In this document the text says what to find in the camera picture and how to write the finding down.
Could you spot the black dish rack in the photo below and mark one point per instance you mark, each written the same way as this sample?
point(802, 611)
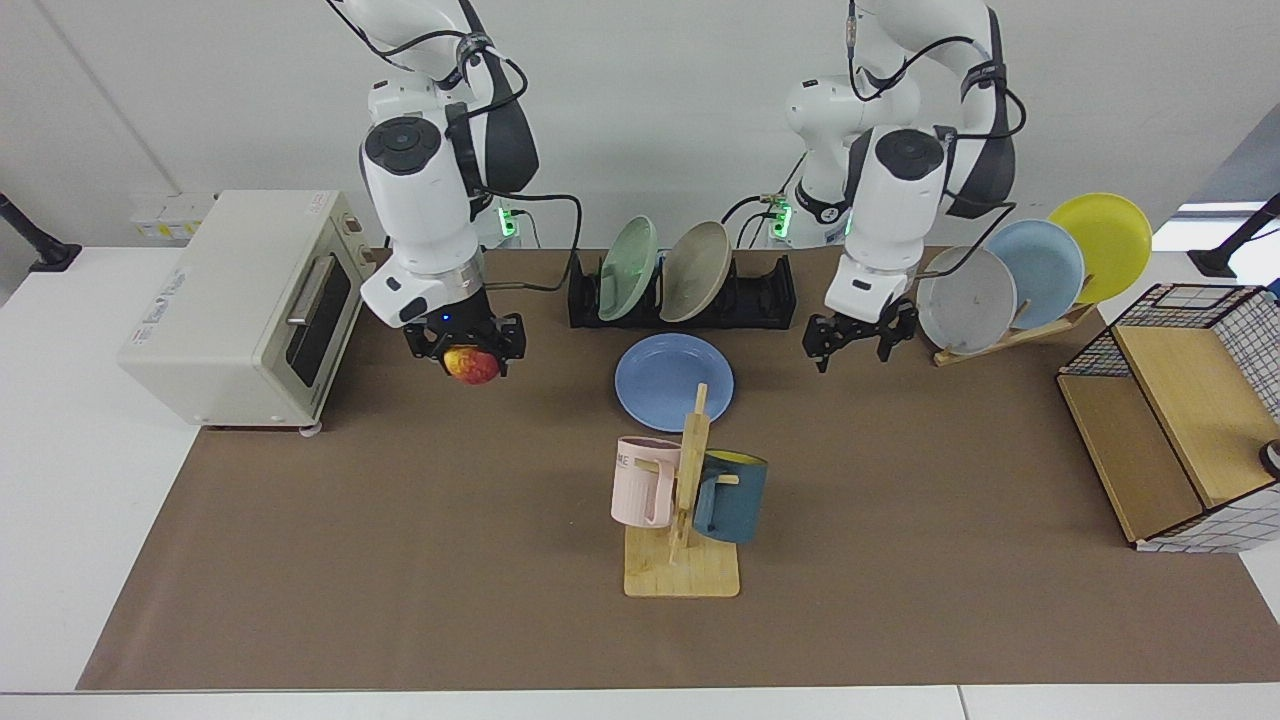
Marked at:
point(765, 300)

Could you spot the brown table cloth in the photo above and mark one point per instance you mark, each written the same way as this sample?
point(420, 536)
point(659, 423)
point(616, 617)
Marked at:
point(400, 560)

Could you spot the light blue plate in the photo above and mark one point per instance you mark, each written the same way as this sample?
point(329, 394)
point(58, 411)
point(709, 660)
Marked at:
point(1045, 270)

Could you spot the pale toaster oven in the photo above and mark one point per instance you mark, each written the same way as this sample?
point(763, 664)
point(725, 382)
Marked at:
point(200, 340)

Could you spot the red yellow apple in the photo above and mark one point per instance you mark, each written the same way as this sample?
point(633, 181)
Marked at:
point(472, 368)

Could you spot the yellow plate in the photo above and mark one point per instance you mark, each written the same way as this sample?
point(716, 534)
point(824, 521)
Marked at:
point(1110, 240)

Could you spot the dark blue cup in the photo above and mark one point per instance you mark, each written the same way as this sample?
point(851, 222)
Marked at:
point(735, 500)

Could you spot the wooden plate rack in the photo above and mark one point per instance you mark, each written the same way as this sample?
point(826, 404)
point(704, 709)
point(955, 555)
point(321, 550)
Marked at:
point(1040, 329)

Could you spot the small round dark object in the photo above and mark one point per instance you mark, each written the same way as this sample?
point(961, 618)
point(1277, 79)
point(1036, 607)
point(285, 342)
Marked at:
point(1272, 458)

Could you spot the pink cup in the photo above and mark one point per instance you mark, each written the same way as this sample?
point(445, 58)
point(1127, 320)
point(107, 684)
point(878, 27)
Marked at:
point(640, 485)

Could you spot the wooden cup stand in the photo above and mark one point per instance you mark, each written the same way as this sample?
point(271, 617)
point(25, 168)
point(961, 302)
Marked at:
point(680, 575)

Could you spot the black stand foot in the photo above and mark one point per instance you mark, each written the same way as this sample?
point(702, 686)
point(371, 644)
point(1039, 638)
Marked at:
point(1218, 262)
point(50, 255)

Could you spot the white wall socket box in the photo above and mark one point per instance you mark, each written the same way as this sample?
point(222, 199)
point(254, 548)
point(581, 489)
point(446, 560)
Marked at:
point(160, 225)

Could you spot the grey white plate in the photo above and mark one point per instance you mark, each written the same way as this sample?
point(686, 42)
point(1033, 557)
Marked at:
point(965, 302)

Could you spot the beige plate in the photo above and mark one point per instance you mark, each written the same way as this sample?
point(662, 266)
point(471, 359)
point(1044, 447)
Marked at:
point(695, 272)

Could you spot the pale green plate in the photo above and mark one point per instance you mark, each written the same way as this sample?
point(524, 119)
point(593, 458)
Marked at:
point(628, 270)

